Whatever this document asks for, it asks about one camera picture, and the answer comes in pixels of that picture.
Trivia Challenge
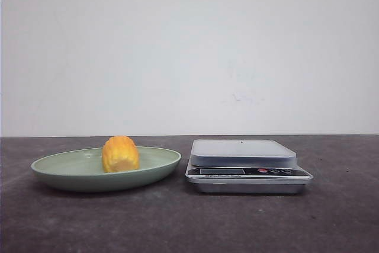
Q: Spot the green shallow plate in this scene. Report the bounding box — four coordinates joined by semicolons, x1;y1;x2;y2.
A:
31;146;181;193

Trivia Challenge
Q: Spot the silver digital kitchen scale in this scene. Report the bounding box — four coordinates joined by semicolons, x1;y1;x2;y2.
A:
185;139;313;194

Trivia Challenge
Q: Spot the yellow corn cob piece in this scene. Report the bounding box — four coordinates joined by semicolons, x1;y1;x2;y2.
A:
102;136;140;172

